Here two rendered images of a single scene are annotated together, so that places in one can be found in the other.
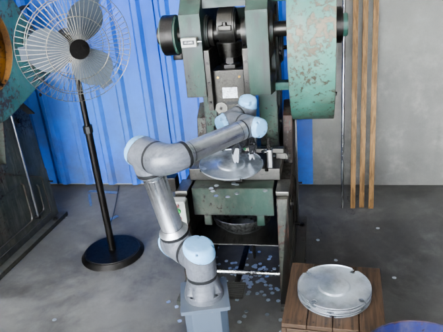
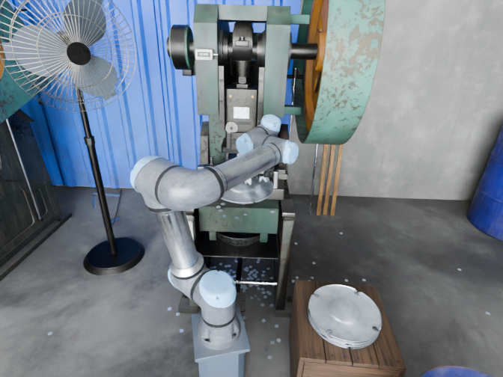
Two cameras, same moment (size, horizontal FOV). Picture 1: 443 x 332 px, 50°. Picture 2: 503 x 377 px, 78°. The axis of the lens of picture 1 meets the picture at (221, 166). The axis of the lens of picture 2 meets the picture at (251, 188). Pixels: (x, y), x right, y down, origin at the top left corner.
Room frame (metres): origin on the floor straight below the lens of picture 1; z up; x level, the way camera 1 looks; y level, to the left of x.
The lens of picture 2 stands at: (0.75, 0.17, 1.40)
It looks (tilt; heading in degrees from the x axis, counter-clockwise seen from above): 27 degrees down; 348
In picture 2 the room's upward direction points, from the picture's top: 2 degrees clockwise
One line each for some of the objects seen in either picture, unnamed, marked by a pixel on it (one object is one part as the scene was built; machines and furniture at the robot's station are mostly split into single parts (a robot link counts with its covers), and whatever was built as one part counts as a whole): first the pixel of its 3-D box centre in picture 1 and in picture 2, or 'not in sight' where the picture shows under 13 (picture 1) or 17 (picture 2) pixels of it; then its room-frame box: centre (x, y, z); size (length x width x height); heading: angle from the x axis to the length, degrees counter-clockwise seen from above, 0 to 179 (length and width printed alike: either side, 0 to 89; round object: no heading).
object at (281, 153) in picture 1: (270, 147); (272, 167); (2.22, -0.25, 0.76); 0.17 x 0.06 x 0.10; 77
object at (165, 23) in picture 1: (178, 38); (189, 51); (2.33, 0.15, 1.31); 0.22 x 0.12 x 0.22; 167
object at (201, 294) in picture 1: (203, 283); (218, 320); (1.50, 0.11, 0.50); 0.15 x 0.15 x 0.10
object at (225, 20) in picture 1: (229, 44); (242, 63); (2.25, -0.09, 1.27); 0.21 x 0.12 x 0.34; 167
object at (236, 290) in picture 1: (241, 265); (239, 273); (2.12, -0.06, 0.14); 0.59 x 0.10 x 0.05; 167
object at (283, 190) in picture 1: (293, 190); (285, 205); (2.33, -0.38, 0.45); 0.92 x 0.12 x 0.90; 167
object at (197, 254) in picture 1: (198, 257); (216, 295); (1.51, 0.12, 0.62); 0.13 x 0.12 x 0.14; 38
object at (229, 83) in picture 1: (231, 95); (242, 116); (2.21, -0.08, 1.04); 0.17 x 0.15 x 0.30; 167
